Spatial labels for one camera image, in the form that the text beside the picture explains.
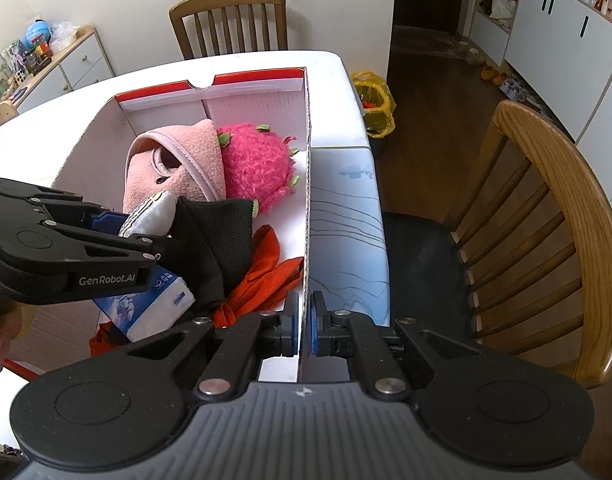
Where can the white sideboard wooden top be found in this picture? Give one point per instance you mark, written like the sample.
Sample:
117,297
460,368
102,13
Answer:
86,65

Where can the orange slippers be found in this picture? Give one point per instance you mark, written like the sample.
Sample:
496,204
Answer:
493,75

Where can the pink fleece garment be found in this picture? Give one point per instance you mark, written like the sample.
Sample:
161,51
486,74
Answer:
201,160

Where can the blue white tissue pack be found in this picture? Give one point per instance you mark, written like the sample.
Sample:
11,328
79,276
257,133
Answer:
156,305

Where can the clear plastic bag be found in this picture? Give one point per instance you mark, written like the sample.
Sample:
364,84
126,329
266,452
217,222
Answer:
64,35

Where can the pink plush dragon fruit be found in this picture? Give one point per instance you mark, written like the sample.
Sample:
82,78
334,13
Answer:
256,165

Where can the person's left hand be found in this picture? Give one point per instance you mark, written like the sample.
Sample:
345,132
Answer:
3,345

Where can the dark doormat rug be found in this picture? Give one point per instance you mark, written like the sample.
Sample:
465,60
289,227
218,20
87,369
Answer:
423,45

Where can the white plastic bag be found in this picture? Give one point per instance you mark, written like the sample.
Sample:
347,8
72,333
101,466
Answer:
503,6

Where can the assorted small toys group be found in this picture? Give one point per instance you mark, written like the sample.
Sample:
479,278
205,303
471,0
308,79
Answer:
21,70

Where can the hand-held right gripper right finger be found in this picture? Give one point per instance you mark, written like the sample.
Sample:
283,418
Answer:
315,331

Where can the orange cloth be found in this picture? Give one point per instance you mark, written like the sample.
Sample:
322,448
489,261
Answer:
266,275

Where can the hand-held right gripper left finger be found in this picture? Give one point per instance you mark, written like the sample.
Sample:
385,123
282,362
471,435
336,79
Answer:
293,326

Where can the white cardboard box red rim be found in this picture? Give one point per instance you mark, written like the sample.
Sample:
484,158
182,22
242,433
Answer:
256,105

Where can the yellow mesh bin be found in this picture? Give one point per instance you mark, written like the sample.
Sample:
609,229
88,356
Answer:
381,120

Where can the white patterned shoes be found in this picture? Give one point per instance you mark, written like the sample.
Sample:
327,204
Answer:
513,89

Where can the black knitted cloth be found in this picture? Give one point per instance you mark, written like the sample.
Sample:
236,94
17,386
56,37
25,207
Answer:
211,250

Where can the blue globe toy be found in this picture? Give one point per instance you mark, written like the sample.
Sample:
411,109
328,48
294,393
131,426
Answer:
37,31

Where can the oak wooden chair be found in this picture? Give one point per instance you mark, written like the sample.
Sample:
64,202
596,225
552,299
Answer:
581,190

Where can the black seat cushion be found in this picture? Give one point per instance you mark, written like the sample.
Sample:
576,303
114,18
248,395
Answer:
426,270

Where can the small light wooden chair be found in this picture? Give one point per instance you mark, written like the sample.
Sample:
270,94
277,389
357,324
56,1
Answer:
1,112

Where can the pale blue printed table mat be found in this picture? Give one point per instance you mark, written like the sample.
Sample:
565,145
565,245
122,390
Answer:
346,240

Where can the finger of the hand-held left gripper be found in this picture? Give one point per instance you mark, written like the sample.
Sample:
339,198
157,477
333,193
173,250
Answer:
108,220
136,248

